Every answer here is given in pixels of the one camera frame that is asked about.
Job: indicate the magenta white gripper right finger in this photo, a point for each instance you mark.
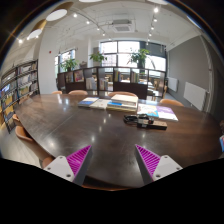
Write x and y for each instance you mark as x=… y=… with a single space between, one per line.
x=152 y=166

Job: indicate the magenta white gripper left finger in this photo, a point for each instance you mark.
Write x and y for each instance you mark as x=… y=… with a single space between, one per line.
x=72 y=168

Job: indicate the orange chair near left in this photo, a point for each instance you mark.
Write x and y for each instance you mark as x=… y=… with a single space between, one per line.
x=44 y=157

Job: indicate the black power strip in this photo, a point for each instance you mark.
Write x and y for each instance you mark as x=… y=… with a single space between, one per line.
x=155 y=125

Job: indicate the purple cover book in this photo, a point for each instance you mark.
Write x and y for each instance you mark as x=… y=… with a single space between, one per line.
x=166 y=113

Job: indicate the white colourful magazine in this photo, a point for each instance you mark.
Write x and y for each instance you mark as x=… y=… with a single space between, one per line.
x=149 y=110

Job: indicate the orange chair far right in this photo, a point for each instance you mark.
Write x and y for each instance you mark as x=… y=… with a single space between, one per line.
x=171 y=102

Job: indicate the blue cover book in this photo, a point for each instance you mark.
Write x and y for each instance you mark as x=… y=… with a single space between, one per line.
x=87 y=101

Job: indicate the white cover book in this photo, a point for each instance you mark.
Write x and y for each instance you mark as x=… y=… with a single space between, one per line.
x=100 y=104

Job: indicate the stack of large books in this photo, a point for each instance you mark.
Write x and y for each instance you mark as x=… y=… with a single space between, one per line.
x=123 y=102

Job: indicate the orange chair behind table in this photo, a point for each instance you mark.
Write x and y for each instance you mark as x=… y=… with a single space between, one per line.
x=78 y=92

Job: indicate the orange chair far left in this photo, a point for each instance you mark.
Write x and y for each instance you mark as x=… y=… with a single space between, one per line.
x=16 y=120

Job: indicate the orange chair behind books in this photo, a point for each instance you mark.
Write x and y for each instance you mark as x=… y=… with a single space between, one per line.
x=111 y=94

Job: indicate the dark wooden bookshelf divider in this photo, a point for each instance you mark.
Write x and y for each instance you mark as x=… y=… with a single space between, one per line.
x=101 y=81

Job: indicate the tall bookshelf on left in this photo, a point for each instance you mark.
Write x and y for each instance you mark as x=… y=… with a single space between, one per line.
x=17 y=84

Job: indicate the potted plant left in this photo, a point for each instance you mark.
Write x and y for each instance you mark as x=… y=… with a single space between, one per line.
x=69 y=64

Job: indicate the potted plant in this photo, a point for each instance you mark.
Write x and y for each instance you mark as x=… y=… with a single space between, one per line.
x=139 y=57
x=69 y=64
x=98 y=57

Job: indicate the potted plant right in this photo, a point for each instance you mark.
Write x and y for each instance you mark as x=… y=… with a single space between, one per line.
x=139 y=57

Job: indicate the potted plant middle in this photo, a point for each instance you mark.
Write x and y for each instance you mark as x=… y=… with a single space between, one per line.
x=98 y=57

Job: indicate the ceiling air conditioner unit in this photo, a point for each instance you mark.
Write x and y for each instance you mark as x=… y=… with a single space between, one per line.
x=122 y=26

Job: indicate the black charger with cable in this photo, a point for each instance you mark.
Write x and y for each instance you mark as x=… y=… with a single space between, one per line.
x=135 y=118

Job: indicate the white wall radiator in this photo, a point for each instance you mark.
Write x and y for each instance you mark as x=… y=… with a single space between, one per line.
x=195 y=95

